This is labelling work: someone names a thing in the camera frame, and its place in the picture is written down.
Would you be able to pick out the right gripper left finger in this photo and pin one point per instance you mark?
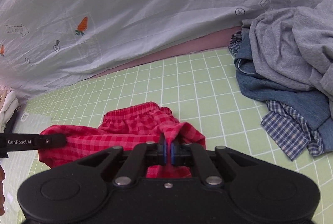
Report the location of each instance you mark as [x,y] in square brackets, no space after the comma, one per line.
[123,168]

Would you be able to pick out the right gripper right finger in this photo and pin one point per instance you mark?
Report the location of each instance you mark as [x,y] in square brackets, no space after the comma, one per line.
[214,168]

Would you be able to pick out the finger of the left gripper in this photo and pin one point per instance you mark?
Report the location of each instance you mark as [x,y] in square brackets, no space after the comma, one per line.
[30,142]

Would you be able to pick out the red checkered shorts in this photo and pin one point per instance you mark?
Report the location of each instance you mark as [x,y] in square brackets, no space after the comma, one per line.
[125,127]

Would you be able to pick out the operator left hand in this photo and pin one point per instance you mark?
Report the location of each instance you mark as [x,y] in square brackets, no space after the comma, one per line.
[2,197]

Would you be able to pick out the folded black garment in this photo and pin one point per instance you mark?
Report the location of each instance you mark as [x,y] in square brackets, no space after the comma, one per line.
[11,123]

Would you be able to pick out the folded white garment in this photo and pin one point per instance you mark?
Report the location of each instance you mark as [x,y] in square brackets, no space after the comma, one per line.
[8,106]

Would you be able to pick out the green grid mat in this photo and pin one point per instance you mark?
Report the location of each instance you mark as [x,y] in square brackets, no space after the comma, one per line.
[200,89]

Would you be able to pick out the blue plaid shirt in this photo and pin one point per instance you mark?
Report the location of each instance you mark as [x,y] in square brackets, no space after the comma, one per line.
[288,127]

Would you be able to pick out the blue denim garment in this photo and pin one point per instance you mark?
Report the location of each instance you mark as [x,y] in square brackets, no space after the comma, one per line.
[281,93]

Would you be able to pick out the grey carrot print sheet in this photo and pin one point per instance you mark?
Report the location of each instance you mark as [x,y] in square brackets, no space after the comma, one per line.
[49,44]

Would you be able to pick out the grey sweatshirt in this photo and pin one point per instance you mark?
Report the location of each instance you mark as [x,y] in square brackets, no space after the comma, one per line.
[293,47]

